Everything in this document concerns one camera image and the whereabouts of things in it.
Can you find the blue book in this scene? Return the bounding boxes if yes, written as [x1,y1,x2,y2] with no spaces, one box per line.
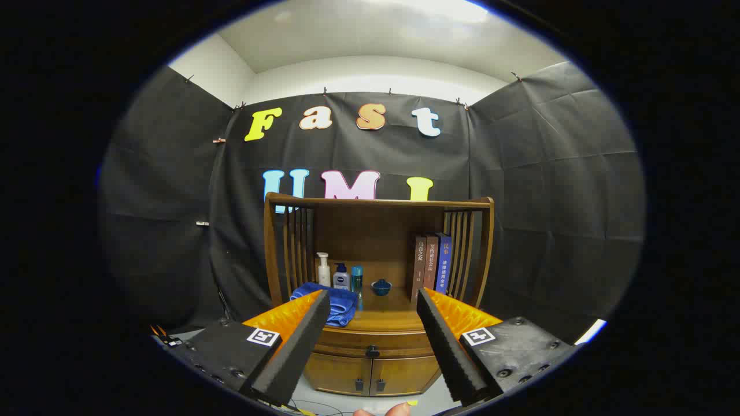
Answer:
[435,233,453,295]

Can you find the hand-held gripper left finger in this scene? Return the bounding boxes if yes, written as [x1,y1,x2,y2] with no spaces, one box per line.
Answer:
[179,289,331,408]

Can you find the dark brown book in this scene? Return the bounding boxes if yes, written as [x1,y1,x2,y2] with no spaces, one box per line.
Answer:
[412,234,428,302]

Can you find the blue folded towel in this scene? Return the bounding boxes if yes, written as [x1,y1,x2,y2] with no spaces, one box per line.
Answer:
[290,282,359,328]

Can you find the black box with cables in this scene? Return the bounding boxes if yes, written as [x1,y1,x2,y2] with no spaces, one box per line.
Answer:
[151,325,184,348]

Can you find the wooden countertop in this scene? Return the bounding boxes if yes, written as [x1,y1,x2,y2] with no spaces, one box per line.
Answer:
[289,286,480,335]

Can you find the wooden cabinet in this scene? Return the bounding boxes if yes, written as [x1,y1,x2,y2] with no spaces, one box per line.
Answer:
[263,192,496,398]

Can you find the wooden cabinet door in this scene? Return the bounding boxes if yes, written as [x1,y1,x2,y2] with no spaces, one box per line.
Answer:
[370,355,443,396]
[304,354,372,396]

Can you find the thin floor cable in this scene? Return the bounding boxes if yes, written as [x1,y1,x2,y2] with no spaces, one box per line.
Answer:
[289,399,350,416]

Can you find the reddish brown book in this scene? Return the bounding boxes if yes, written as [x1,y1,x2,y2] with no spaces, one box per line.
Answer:
[424,234,440,292]

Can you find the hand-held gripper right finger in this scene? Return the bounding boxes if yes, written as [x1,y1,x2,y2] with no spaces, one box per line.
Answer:
[416,287,579,408]

